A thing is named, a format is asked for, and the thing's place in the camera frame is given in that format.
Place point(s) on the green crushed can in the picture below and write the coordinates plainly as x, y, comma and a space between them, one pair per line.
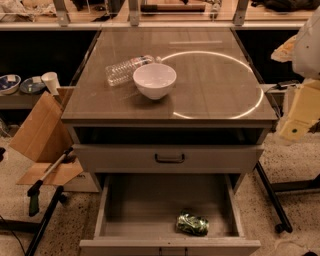
192, 224

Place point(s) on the black stand leg right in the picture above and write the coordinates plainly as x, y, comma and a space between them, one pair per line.
273, 189

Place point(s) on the blue patterned bowl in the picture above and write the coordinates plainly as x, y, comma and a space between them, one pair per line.
9, 84

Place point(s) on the white paper cup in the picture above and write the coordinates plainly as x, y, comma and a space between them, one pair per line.
51, 81

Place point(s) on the brown cardboard box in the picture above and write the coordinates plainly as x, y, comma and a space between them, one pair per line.
41, 138

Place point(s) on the clear plastic water bottle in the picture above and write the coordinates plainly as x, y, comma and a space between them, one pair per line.
121, 73

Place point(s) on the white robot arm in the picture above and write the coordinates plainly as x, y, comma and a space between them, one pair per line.
303, 50

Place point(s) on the closed top drawer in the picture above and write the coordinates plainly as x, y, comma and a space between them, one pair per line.
97, 158

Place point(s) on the white bowl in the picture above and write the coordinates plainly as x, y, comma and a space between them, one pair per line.
155, 80

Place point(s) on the black drawer handle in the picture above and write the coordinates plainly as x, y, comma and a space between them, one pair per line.
169, 160

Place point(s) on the grey drawer cabinet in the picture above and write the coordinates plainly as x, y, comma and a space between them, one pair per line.
216, 99

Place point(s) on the open middle drawer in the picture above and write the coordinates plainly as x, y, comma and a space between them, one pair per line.
138, 212

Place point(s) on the black stand leg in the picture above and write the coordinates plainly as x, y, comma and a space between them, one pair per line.
36, 229
273, 189

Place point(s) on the reacher grabber tool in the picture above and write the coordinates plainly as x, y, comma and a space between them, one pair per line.
34, 190

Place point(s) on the black power adapter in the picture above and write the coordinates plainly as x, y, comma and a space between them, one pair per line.
286, 84

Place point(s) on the blue plate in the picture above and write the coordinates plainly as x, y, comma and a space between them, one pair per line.
33, 86

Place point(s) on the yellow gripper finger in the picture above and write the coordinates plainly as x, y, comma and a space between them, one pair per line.
284, 52
304, 111

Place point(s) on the black stand leg left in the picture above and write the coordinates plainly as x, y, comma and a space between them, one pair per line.
36, 229

